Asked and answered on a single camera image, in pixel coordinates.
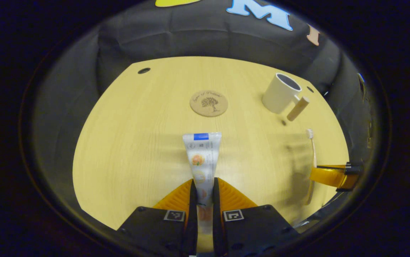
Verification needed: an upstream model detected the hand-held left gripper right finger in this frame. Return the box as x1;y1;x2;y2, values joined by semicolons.
212;177;293;257

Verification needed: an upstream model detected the wooden toothbrush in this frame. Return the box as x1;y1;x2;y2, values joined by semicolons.
305;129;318;206

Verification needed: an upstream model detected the round cork coaster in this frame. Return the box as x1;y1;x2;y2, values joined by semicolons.
190;90;228;117

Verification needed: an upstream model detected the white toothpaste tube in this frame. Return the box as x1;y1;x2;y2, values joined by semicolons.
183;132;222;236

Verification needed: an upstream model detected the white cup with wooden handle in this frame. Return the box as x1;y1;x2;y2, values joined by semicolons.
262;73;310;122

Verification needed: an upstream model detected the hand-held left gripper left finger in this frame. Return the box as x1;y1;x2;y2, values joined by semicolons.
117;178;198;257

